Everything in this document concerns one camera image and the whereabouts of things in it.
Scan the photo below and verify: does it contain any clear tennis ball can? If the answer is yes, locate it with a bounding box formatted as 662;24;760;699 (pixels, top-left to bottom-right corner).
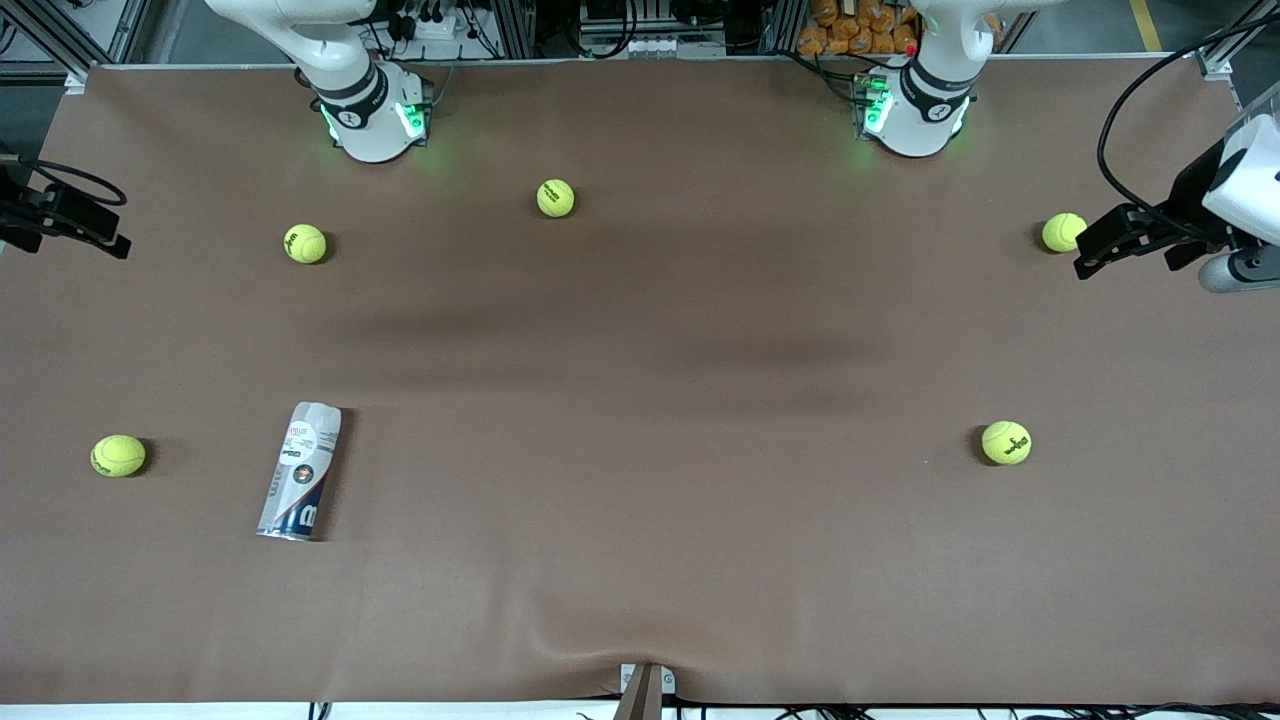
256;401;343;543

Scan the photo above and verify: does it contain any orange packets pile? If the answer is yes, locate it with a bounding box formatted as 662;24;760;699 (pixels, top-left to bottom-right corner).
797;0;919;58

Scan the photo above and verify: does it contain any white power strip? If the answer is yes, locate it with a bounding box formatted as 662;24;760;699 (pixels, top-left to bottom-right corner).
395;12;463;41

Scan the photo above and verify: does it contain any brown table cover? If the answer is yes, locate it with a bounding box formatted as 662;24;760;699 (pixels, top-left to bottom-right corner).
0;55;1280;706

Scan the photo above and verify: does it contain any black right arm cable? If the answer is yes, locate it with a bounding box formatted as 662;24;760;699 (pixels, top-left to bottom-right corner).
20;160;128;207

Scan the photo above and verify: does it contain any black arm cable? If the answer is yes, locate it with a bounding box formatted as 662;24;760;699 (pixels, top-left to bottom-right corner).
20;160;128;207
1097;15;1280;246

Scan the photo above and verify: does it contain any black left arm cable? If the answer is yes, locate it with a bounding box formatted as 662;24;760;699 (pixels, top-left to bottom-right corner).
1097;15;1280;246

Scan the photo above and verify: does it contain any aluminium frame strut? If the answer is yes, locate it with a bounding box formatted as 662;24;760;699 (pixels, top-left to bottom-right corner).
0;0;93;83
1195;0;1280;81

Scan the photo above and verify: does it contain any aluminium frame post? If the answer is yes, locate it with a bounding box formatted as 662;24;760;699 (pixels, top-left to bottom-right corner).
763;0;807;56
492;0;538;59

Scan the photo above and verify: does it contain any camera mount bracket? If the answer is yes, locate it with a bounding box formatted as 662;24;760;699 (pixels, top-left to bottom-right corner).
615;662;677;720

